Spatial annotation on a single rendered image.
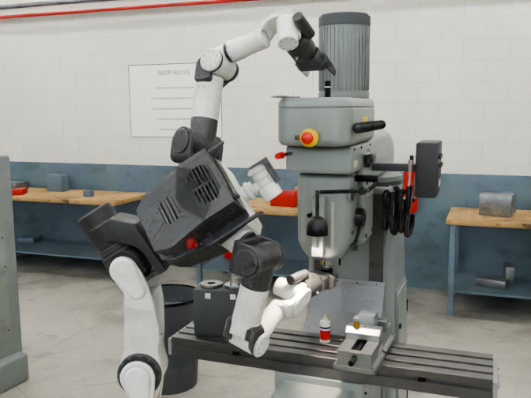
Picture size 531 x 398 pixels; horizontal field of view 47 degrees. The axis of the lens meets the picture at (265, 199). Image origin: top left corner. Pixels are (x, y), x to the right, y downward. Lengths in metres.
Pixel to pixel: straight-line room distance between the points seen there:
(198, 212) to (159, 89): 5.63
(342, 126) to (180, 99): 5.29
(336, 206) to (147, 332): 0.77
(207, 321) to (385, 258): 0.79
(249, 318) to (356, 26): 1.17
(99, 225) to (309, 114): 0.75
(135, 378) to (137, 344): 0.10
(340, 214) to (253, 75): 4.78
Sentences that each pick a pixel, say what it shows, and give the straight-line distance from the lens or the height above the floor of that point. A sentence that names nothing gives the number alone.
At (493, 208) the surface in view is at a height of 0.95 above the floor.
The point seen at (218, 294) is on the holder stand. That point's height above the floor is 1.14.
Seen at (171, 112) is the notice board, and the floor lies 1.82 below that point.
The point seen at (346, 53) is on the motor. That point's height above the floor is 2.06.
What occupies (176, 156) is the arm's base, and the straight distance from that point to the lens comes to 2.00.
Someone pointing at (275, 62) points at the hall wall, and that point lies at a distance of 6.77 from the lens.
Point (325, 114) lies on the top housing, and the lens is 2.02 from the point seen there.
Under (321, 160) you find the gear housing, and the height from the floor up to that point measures 1.68.
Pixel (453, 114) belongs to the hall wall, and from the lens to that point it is 6.38.
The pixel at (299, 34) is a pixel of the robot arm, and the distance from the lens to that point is 2.01.
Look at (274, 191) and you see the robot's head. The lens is 1.92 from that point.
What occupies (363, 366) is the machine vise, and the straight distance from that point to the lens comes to 2.18.
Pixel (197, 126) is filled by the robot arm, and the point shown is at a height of 1.80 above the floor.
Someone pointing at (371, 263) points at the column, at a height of 1.20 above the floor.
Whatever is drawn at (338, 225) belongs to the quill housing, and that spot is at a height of 1.45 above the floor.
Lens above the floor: 1.86
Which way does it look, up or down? 8 degrees down
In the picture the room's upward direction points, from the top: straight up
